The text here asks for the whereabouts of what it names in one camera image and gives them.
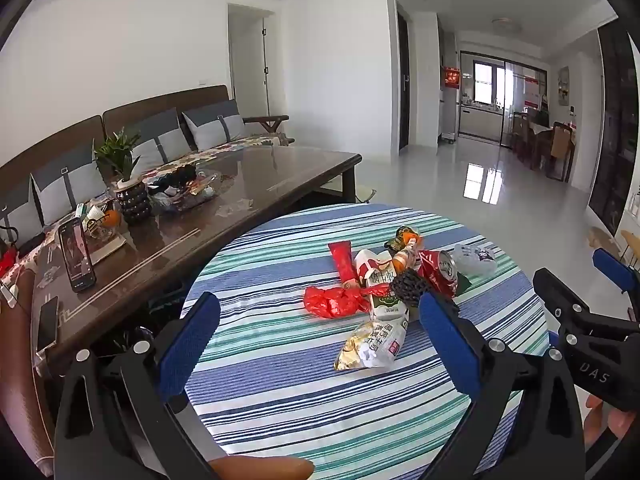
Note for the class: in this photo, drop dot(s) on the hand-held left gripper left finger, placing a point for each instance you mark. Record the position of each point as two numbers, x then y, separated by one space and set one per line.
192 345

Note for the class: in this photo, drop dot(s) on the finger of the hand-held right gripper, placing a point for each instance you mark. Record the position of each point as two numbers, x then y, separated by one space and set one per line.
555 290
615 270

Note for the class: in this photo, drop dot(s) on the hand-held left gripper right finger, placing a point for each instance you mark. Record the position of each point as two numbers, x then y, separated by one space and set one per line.
447 345

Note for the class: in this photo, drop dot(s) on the dark green packet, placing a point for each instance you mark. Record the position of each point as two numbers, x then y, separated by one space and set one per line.
464 285

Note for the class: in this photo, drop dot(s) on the black foam mesh sleeve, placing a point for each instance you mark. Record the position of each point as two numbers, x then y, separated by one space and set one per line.
410 285

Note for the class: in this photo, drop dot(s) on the green white snack packet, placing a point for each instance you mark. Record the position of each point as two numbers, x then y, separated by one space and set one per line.
387 305

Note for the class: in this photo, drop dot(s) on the gold white snack packet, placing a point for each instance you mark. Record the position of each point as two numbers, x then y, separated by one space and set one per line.
375 345

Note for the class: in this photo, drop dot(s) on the red soda can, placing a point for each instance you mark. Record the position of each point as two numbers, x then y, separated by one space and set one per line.
437 270

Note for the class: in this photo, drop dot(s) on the clear plastic bag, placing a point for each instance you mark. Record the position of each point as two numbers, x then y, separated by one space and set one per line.
472 260

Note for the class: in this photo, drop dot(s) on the orange snack packet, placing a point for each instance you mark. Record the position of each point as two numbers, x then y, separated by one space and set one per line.
400 260

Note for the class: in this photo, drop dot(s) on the dark yellow wrapper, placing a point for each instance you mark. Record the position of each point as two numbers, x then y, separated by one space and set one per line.
402 234

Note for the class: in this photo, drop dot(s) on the red plastic bag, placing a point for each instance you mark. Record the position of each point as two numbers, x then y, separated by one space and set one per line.
330 302

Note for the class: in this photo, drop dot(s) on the long red snack packet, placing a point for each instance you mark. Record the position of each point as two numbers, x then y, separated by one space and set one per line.
345 260

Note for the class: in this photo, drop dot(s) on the person's right hand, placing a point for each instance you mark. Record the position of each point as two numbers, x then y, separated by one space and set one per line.
595 420

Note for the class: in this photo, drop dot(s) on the person's left hand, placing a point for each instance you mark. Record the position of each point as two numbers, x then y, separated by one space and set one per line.
260 470

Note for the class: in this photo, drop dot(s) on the beige floor rug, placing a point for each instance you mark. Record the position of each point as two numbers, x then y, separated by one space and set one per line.
602 236

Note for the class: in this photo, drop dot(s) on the striped tablecloth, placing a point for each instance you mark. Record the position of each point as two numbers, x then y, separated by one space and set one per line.
280 385

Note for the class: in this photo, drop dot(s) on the wooden dining chair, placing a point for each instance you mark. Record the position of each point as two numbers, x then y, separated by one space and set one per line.
561 145
520 132

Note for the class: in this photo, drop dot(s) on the black glass cabinet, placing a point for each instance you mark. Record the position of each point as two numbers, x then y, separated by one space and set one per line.
615 125

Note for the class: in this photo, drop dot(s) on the black smartphone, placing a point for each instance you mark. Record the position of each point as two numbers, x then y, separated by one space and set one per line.
47 322

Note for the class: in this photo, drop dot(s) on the smartphone on stand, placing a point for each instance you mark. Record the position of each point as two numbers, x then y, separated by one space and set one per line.
75 255

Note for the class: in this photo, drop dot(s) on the brown coffee table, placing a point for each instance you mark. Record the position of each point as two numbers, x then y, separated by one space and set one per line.
225 200

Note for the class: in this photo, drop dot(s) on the glass fruit tray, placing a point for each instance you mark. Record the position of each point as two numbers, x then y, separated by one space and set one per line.
190 195

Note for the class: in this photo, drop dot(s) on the orange fruit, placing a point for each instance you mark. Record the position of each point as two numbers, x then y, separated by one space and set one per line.
112 217

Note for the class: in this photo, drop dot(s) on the potted plant black pot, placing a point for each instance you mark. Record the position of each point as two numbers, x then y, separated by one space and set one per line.
132 205

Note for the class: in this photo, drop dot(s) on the dining table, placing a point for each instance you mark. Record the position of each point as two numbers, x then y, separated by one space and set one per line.
540 130

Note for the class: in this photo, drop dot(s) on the brown leather seat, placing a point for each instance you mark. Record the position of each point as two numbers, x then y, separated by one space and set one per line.
20 360

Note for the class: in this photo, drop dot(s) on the white kitchen counter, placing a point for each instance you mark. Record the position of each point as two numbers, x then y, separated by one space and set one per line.
480 120

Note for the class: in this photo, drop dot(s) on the floral sofa cover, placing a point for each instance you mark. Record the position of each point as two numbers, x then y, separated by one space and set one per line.
250 139

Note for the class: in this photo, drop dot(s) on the brown wooden sofa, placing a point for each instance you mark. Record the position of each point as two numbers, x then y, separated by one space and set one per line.
150 105

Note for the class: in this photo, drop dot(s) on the dark wooden door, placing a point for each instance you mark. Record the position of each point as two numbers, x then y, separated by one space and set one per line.
404 75

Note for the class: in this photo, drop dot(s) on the framed wall painting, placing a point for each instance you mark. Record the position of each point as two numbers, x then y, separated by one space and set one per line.
563 85

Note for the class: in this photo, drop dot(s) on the red wall poster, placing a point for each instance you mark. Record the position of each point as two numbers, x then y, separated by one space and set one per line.
452 77

